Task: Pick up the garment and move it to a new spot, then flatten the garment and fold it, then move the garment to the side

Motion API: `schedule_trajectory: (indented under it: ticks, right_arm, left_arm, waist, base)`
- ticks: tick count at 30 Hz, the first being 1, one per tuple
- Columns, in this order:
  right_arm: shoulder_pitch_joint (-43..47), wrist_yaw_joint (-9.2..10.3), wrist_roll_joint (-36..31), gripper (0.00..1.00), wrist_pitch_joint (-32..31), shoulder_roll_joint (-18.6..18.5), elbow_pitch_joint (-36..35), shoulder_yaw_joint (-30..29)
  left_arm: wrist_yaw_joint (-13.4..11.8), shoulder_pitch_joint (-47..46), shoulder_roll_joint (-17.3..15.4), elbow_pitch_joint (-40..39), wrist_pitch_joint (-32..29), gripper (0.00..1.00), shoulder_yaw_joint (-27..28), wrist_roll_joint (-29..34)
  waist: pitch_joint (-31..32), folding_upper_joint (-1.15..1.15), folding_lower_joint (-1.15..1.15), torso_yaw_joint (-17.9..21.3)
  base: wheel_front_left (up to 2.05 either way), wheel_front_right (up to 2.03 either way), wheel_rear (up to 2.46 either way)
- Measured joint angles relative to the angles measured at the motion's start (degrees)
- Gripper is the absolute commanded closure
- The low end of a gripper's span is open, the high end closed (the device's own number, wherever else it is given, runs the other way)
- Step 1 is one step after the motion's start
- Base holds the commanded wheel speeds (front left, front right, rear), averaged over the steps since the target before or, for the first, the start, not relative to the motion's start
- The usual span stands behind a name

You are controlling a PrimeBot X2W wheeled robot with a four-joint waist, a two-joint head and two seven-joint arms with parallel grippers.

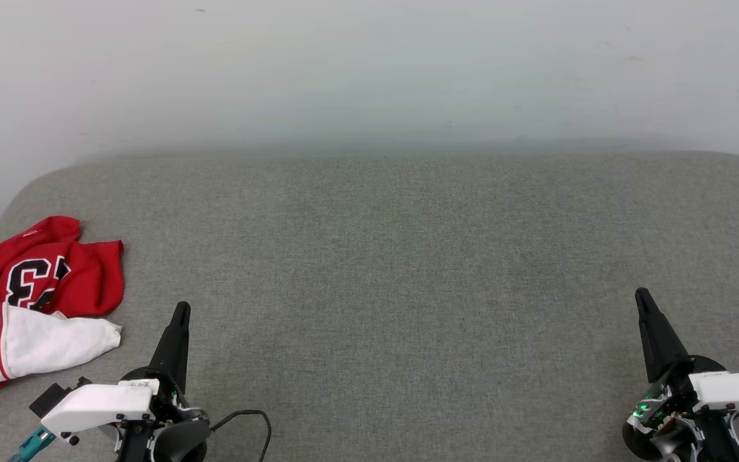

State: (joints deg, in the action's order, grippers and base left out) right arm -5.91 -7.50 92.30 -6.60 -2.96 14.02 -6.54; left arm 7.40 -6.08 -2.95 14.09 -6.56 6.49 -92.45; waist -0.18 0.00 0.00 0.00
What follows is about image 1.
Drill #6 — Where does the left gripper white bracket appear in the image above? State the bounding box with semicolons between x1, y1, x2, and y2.
41;302;211;462

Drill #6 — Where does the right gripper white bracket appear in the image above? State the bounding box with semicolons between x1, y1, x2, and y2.
622;287;739;462

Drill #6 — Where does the teal left camera plug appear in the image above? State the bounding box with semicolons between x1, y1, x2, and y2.
9;427;56;462

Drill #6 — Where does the red Bulls 23 jersey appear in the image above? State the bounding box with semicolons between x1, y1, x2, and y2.
0;216;125;401

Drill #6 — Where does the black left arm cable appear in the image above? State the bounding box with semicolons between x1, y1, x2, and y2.
209;409;272;462

